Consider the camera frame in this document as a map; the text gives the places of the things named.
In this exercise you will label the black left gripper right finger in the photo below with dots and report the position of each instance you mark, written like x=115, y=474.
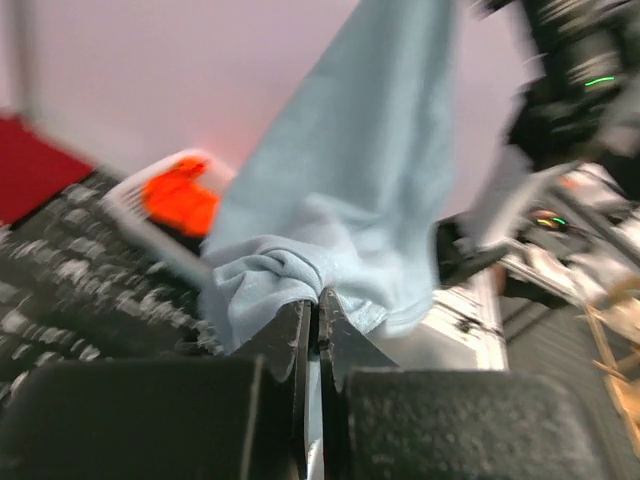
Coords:
x=342, y=348

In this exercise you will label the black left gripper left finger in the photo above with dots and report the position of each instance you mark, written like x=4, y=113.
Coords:
x=284, y=344

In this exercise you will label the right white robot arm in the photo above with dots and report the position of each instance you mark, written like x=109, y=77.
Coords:
x=589, y=54

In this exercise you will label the light blue t-shirt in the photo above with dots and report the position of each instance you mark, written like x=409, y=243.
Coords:
x=345, y=189

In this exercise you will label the white plastic laundry basket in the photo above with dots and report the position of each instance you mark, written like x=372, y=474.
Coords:
x=180, y=253

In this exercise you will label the orange t-shirt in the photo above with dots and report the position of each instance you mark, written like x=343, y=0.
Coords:
x=176, y=198

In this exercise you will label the folded red t-shirt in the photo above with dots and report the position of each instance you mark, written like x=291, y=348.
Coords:
x=32, y=171

